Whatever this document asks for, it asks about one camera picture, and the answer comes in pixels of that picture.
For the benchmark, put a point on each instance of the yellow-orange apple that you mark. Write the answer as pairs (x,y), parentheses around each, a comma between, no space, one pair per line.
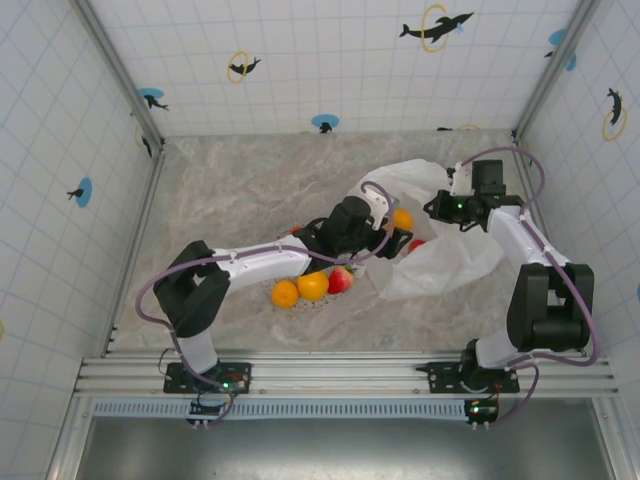
(402,220)

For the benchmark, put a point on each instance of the red apple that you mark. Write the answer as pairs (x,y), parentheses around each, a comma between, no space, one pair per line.
(416,245)

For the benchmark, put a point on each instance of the white plastic bag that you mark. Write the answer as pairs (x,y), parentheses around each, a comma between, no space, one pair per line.
(450,265)

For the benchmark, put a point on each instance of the red-pink apple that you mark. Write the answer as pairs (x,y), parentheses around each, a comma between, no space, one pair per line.
(341,280)

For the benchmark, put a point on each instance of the large orange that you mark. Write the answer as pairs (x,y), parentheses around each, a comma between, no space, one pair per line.
(313,285)

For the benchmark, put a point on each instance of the small orange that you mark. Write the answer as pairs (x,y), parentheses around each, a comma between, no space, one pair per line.
(285,294)

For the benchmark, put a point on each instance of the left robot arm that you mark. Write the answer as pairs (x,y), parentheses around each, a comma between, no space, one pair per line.
(255,260)

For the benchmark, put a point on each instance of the speckled round plate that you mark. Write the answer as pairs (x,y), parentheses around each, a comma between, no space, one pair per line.
(320,305)

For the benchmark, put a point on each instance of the dolphin blue circle sticker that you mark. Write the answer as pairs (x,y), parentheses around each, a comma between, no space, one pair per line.
(152,100)
(325,122)

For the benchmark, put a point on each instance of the blue patch dolphin sticker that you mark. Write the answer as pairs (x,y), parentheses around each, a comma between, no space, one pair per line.
(559,37)

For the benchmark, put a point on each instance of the grey metal sheet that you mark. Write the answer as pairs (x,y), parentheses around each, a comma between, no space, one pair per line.
(350,450)

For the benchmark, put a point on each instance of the dolphin blue oval sticker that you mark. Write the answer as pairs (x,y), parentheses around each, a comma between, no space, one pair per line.
(82,192)

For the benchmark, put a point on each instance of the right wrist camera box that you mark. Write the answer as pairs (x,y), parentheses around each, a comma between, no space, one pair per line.
(459,180)

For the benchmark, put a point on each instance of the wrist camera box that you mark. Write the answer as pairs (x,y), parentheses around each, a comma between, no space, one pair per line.
(378,205)
(459,180)

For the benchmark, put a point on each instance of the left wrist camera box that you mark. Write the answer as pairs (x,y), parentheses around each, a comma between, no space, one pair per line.
(378,205)

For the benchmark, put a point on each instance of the aluminium mounting rail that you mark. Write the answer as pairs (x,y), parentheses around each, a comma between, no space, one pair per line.
(340,372)

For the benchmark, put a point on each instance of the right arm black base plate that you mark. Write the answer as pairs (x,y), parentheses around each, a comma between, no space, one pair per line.
(440,377)

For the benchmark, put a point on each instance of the aluminium frame post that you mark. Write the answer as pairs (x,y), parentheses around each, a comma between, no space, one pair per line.
(555,70)
(120,75)

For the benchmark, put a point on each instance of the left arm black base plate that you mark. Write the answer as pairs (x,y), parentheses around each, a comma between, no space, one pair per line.
(240,377)

